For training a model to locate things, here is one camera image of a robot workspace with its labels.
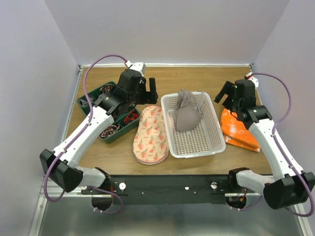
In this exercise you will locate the pink floral laundry bag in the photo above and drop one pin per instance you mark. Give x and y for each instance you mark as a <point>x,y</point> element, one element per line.
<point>150,145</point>

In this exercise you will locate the black floral scrunchie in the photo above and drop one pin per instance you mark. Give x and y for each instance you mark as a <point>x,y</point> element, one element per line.
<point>106,88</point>
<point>112,129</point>

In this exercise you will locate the black floral scrunchie top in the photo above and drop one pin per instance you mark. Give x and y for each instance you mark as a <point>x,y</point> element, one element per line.
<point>106,88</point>

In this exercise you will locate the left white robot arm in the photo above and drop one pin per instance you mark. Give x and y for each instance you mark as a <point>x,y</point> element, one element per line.
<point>61,163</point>

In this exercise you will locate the orange white cloth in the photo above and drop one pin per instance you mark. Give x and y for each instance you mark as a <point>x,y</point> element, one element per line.
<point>235,133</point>

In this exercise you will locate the grey item in tray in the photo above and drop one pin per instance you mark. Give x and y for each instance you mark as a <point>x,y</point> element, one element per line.
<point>83,103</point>

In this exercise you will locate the white plastic basket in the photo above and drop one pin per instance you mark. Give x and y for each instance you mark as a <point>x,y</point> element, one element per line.
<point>205,139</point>

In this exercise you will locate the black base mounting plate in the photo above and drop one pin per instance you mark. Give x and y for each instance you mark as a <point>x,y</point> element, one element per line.
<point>178,189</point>

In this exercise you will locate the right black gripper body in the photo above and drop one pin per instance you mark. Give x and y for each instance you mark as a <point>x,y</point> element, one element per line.
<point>235,103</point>

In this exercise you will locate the black floral scrunchie bottom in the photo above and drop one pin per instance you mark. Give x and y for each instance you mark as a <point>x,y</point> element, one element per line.
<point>112,129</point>

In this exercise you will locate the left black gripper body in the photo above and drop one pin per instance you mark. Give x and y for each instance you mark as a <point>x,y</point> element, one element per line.
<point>142,97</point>

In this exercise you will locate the taupe bra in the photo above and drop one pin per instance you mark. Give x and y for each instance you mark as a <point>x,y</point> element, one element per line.
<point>188,112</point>

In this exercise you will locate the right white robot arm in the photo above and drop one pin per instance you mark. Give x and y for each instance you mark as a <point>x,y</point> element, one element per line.
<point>289,184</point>

